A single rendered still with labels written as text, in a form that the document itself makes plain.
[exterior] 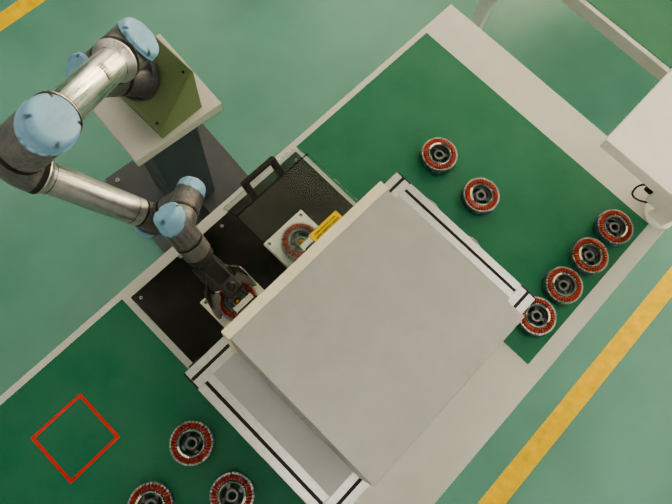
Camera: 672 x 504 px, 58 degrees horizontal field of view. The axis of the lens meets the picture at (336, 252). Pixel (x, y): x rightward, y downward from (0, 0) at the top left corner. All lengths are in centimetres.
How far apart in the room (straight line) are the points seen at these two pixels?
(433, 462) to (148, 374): 80
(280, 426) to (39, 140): 75
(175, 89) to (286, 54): 121
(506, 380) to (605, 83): 187
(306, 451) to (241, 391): 19
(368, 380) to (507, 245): 88
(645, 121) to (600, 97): 158
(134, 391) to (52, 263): 108
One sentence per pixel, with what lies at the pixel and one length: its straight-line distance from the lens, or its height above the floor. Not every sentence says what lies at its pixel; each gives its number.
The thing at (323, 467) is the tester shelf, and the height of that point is 111.
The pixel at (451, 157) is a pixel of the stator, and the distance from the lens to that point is 191.
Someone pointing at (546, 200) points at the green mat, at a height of 75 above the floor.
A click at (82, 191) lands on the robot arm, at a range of 153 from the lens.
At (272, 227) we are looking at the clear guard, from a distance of 146.
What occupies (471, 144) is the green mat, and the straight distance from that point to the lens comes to 199.
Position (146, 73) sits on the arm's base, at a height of 92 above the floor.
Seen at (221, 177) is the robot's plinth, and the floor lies 2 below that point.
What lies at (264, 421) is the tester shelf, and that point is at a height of 111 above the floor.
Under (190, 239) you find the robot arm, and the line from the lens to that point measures 150.
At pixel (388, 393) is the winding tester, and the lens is 114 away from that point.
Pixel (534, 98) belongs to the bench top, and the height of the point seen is 75.
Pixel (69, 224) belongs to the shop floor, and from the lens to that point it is 273.
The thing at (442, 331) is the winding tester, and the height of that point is 132.
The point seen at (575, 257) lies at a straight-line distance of 193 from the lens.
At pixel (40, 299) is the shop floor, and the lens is 268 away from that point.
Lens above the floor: 244
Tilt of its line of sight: 73 degrees down
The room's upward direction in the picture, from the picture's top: 16 degrees clockwise
